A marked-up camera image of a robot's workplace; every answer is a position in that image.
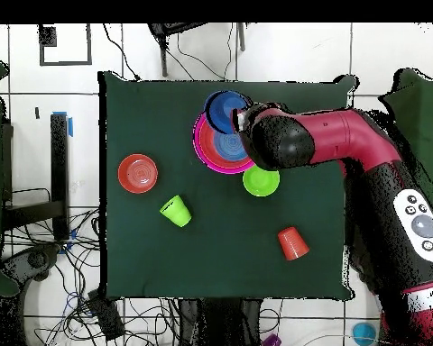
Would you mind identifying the small dark blue bowl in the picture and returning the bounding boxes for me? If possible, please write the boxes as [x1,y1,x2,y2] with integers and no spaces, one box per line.
[203,89,253,135]

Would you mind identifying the small light blue bowl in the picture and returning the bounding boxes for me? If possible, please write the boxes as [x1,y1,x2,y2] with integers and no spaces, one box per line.
[213,132,249,162]

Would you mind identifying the green cup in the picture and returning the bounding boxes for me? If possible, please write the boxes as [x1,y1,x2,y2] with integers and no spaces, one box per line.
[159,194,193,228]

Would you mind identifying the orange cup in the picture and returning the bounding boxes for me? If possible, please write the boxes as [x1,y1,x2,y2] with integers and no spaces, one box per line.
[276,225,310,261]

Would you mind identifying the large orange bowl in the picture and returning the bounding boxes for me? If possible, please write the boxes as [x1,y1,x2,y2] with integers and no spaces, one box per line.
[198,120,254,169]

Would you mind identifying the large pink bowl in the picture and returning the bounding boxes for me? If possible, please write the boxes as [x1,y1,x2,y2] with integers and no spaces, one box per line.
[191,112,256,176]

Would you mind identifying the small green bowl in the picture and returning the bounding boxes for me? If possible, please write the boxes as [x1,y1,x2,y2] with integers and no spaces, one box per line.
[242,164,281,198]

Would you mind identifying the small orange bowl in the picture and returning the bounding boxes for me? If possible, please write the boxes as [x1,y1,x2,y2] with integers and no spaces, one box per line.
[117,153,159,195]

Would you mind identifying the dark green tablecloth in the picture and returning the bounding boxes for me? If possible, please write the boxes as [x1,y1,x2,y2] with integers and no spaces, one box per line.
[97,70,358,302]

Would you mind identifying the blue tape strip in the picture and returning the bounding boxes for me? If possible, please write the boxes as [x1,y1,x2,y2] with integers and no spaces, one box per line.
[51,110,74,139]

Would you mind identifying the black metal stand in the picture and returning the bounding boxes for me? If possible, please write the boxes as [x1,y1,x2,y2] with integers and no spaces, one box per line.
[1,113,70,242]

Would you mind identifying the black power brick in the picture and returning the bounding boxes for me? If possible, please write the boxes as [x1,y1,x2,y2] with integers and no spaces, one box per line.
[87,287,126,341]

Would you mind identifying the grey wheeled base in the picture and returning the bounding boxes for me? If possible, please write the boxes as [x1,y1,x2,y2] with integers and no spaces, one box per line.
[1,244,60,283]

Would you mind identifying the blue disc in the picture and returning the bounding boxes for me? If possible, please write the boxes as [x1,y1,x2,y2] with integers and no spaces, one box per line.
[351,321,377,346]

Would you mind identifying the black floor cable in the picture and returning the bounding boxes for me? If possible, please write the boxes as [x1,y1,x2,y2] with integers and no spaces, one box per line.
[175,23,236,81]
[102,23,142,81]

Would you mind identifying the black camera tripod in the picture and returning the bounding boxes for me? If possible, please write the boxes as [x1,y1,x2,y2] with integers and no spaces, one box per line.
[146,22,248,78]

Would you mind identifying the tangled cable bundle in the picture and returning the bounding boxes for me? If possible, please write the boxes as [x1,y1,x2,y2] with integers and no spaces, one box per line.
[3,208,180,346]

